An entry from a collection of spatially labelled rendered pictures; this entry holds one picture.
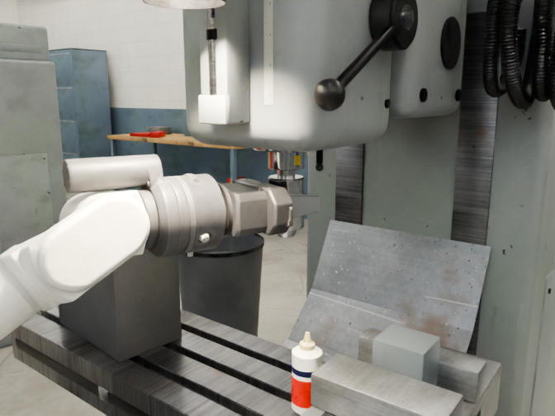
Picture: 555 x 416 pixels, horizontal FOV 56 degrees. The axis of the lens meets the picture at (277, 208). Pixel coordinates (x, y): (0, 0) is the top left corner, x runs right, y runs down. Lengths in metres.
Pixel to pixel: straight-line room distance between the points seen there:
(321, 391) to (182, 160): 6.61
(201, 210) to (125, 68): 7.47
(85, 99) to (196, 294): 5.59
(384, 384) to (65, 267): 0.34
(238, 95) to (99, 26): 7.97
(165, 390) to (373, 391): 0.34
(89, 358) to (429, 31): 0.70
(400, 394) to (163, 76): 6.93
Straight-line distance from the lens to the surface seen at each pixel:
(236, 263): 2.54
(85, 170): 0.55
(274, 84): 0.55
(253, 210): 0.59
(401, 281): 0.98
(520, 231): 0.93
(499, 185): 0.93
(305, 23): 0.53
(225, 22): 0.55
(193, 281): 2.61
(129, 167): 0.56
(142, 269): 0.85
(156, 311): 0.88
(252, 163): 6.26
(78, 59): 7.89
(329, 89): 0.48
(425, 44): 0.71
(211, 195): 0.57
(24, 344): 1.08
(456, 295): 0.95
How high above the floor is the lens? 1.37
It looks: 12 degrees down
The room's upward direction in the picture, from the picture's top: straight up
